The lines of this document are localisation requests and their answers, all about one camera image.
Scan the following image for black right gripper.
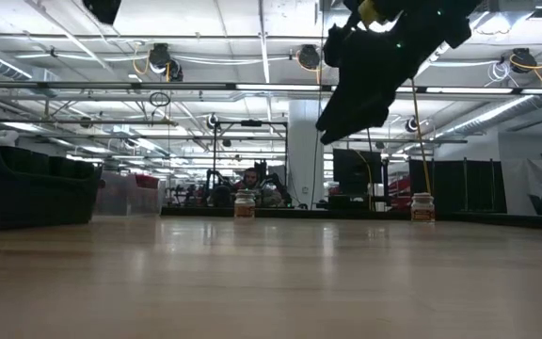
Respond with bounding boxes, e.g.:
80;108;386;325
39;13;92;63
315;0;441;146

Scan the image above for cork lidded glass spice jar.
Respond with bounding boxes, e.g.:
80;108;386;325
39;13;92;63
233;188;257;219
410;191;436;223

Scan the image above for white pillar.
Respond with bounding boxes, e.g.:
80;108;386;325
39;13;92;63
287;100;326;206

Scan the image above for black screen panel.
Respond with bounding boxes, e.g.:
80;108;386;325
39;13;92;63
331;148;386;197

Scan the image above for black background robot arms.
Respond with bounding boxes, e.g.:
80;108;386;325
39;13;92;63
203;159;295;208

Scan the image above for black curtain panel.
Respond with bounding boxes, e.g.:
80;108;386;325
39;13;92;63
408;158;507;214

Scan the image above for white partition panel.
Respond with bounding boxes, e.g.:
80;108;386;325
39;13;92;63
501;157;542;218

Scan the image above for clear plastic bin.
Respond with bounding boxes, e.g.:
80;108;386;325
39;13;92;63
92;169;167;218

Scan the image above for black plastic bin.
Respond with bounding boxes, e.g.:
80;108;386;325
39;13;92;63
0;140;104;232

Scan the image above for yellow cable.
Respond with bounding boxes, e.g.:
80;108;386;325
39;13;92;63
409;77;433;195

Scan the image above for black metal gantry frame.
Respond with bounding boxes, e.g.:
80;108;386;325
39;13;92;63
211;119;290;183

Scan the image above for silver ventilation duct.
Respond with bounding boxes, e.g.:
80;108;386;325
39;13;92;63
433;93;542;141

